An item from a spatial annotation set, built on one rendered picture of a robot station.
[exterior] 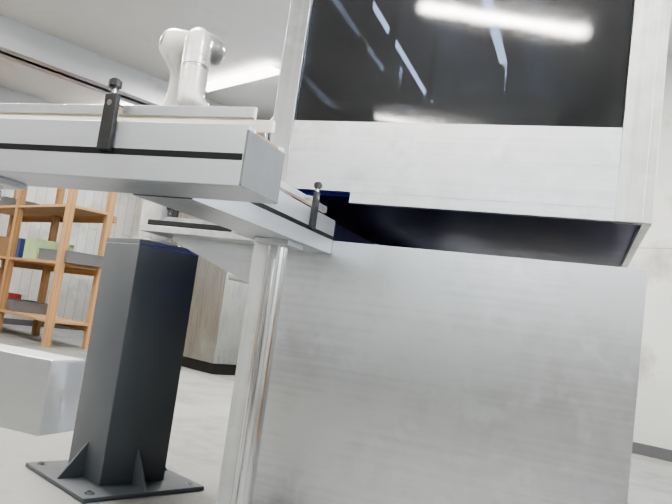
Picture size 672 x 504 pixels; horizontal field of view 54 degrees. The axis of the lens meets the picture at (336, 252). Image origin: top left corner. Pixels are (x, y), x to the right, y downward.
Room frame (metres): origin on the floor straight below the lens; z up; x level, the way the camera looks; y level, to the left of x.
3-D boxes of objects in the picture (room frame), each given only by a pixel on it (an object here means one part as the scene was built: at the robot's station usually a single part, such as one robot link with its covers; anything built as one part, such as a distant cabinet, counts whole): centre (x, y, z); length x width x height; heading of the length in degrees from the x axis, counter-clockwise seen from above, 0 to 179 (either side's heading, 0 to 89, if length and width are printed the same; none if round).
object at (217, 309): (7.22, 1.12, 0.88); 1.37 x 1.08 x 1.77; 45
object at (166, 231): (2.25, 0.25, 0.87); 0.70 x 0.48 x 0.02; 159
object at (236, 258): (2.02, 0.35, 0.80); 0.34 x 0.03 x 0.13; 69
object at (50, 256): (7.88, 3.54, 1.18); 2.61 x 0.69 x 2.36; 45
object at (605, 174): (2.63, -0.61, 1.54); 2.06 x 1.00 x 1.11; 159
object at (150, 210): (2.47, 0.68, 0.95); 0.19 x 0.19 x 0.18
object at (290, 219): (1.47, 0.19, 0.92); 0.69 x 0.15 x 0.16; 159
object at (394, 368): (2.63, -0.60, 0.44); 2.06 x 1.00 x 0.88; 159
